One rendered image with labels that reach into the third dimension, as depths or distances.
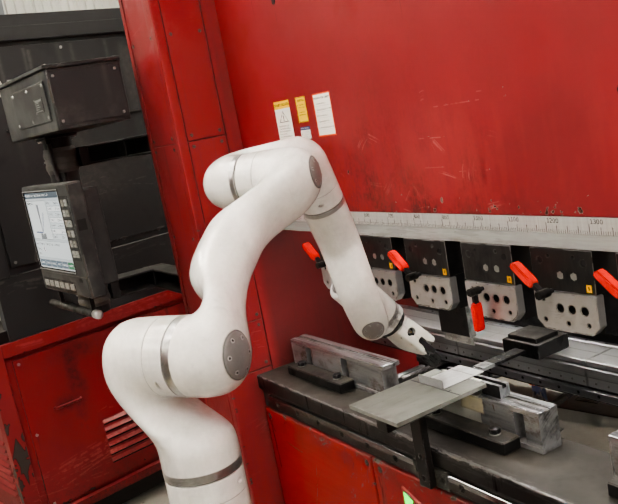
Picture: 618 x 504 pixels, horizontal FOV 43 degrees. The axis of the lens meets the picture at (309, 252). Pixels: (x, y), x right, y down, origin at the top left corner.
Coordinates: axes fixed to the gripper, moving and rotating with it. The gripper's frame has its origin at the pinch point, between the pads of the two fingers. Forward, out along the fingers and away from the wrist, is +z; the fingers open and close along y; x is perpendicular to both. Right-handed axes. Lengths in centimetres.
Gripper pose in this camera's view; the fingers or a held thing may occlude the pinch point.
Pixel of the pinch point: (431, 357)
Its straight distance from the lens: 188.3
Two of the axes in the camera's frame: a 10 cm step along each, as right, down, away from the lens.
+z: 6.8, 5.8, 4.5
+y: -5.2, -0.6, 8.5
